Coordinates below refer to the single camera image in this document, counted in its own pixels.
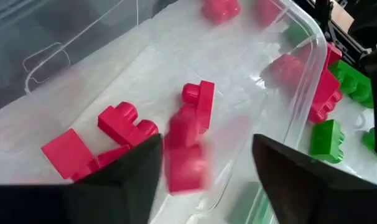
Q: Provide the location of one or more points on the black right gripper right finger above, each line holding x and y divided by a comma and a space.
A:
306, 196

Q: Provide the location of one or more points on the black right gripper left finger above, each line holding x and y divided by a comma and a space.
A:
98, 199

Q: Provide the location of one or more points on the clear plastic bin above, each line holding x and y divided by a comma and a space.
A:
238, 77

